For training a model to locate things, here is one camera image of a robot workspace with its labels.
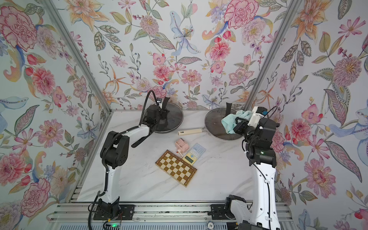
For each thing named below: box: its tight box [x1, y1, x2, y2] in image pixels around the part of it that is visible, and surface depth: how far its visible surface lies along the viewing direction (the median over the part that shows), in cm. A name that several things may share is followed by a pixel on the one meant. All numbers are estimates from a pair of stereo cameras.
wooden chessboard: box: [155, 149, 198, 188], surface depth 88 cm
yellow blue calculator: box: [182, 142, 207, 166], surface depth 97 cm
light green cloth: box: [221, 110, 253, 134], surface depth 71 cm
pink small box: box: [175, 138, 190, 158], surface depth 97 cm
